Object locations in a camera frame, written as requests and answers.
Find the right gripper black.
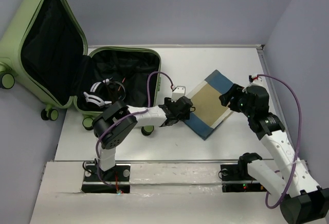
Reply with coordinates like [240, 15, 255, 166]
[220, 83, 254, 118]

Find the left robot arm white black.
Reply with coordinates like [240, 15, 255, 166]
[93, 96, 196, 180]

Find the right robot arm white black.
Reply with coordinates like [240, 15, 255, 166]
[219, 84, 328, 223]

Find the green open suitcase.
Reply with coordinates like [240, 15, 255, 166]
[1, 0, 161, 130]

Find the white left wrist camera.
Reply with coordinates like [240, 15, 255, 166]
[171, 86, 186, 102]

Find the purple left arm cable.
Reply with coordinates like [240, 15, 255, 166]
[95, 71, 175, 191]

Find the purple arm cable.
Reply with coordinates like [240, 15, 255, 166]
[95, 71, 175, 191]
[250, 73, 303, 208]

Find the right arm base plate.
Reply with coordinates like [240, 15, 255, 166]
[218, 164, 266, 193]

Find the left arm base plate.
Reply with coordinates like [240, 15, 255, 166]
[81, 161, 131, 195]

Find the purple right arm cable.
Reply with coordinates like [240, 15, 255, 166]
[250, 73, 303, 208]

